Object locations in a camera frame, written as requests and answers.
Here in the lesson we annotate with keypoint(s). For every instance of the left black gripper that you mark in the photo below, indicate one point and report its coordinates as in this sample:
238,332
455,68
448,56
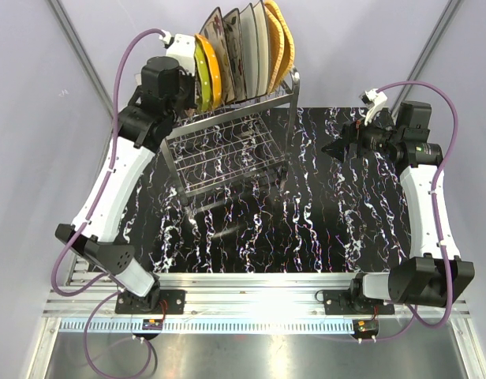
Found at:
189,78

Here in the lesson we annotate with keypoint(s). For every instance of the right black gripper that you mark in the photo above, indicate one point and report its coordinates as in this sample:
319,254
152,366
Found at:
352,133

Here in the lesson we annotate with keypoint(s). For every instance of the green polka dot plate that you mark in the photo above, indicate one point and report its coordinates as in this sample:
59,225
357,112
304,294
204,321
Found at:
203,79

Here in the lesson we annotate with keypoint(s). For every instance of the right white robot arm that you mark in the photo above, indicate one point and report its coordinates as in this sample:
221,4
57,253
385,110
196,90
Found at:
435,275

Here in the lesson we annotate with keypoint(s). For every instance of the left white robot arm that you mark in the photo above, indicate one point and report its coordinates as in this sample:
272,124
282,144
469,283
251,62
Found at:
167,88

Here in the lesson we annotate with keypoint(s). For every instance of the steel two-tier dish rack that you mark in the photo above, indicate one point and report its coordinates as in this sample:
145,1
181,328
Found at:
235,143

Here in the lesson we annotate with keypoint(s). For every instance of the orange polka dot plate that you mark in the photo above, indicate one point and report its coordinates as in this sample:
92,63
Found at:
215,75

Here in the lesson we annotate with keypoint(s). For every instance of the floral square plate dark rim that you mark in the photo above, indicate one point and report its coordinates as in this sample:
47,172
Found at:
213,30

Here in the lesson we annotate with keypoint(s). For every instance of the grey square plate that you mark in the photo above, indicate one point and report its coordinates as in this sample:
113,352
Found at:
249,46

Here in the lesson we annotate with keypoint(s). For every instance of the cream square plate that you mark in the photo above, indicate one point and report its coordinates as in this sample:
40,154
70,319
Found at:
263,47

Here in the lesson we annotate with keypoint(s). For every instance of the rear woven yellow basket plate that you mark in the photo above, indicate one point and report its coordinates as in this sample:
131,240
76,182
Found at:
289,48

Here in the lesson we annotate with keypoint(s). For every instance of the woven yellow basket plate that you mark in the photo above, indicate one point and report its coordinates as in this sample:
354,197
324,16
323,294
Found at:
289,48
278,45

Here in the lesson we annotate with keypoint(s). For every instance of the black marble pattern mat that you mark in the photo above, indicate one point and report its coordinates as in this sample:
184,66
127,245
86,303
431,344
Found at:
328,216

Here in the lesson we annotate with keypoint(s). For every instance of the right small control board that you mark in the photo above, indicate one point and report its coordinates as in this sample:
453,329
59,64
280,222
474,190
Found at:
365,329

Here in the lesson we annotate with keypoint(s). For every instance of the small control board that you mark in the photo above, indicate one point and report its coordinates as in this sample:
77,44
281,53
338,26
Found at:
365,329
152,324

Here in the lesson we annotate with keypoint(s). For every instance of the left small control board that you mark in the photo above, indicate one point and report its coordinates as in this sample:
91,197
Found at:
152,324

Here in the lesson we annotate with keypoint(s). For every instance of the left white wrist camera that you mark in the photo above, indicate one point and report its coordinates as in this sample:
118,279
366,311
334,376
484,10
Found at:
182,48

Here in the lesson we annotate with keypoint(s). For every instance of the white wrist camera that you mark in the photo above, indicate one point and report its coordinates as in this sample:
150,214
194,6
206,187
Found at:
182,48
375,101

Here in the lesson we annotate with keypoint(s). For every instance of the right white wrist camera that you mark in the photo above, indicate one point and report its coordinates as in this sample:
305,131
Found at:
375,101

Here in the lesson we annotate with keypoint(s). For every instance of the left aluminium frame post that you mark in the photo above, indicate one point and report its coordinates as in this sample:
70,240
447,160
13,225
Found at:
68,30

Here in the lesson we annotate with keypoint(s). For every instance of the aluminium frame post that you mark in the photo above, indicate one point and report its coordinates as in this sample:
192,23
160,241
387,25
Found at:
445,19
68,30

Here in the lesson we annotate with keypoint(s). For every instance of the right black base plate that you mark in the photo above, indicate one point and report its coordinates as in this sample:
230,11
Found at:
341,302

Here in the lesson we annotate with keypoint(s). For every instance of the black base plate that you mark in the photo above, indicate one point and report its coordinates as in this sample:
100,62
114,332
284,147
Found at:
341,302
171,301

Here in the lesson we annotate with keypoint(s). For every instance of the right aluminium frame post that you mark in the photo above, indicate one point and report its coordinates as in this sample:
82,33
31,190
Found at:
445,19

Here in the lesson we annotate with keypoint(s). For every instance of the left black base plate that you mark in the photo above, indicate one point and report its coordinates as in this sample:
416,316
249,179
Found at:
171,301

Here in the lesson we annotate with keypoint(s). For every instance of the aluminium mounting rail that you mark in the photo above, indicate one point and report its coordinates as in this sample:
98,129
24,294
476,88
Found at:
264,297

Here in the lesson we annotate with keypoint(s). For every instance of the slotted cable duct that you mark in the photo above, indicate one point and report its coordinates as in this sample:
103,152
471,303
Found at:
211,326

